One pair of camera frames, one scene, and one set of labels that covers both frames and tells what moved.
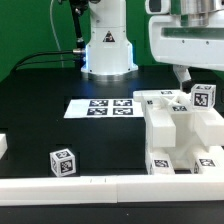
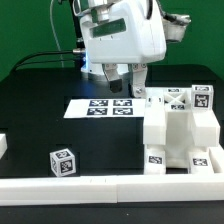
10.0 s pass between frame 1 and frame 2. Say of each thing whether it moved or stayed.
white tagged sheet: stayed
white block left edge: stayed
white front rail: stayed
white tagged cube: stayed
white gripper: moved
